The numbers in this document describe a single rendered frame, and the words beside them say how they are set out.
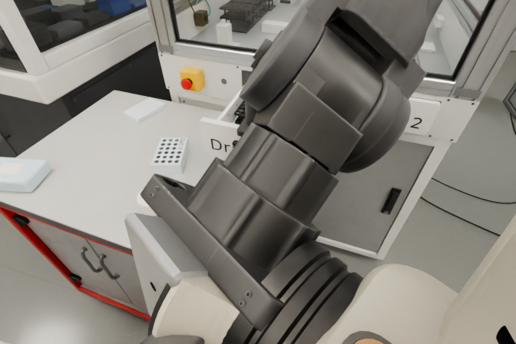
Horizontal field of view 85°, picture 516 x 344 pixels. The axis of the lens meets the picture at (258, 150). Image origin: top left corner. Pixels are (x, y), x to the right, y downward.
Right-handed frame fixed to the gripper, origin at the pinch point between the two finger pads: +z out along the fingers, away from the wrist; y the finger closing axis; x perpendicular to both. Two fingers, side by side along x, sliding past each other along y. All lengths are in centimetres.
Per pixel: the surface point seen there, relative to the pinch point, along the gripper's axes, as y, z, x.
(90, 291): -26, 77, 64
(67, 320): -37, 90, 73
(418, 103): 32.0, -2.5, -37.1
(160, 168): -4.5, 11.7, 27.9
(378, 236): 34, 67, -46
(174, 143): 5.4, 10.5, 29.0
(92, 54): 34, 3, 83
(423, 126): 32, 5, -41
